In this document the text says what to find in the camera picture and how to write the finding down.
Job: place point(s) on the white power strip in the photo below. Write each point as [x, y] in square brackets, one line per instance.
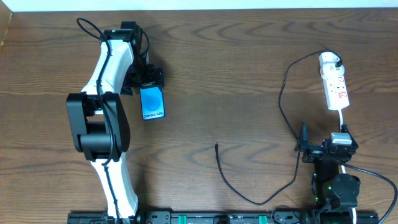
[335, 87]

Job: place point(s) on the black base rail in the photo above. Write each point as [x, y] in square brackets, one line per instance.
[165, 217]

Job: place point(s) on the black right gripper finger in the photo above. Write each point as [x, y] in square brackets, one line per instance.
[344, 132]
[303, 138]

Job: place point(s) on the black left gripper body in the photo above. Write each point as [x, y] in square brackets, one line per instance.
[152, 79]

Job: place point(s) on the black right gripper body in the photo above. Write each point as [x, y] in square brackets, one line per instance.
[319, 149]

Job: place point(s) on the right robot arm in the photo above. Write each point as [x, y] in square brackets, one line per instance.
[335, 192]

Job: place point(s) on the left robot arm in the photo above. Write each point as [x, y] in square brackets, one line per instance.
[99, 125]

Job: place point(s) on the white charger adapter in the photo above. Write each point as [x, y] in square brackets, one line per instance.
[329, 60]

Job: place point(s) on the blue screen smartphone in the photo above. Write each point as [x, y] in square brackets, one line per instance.
[152, 103]

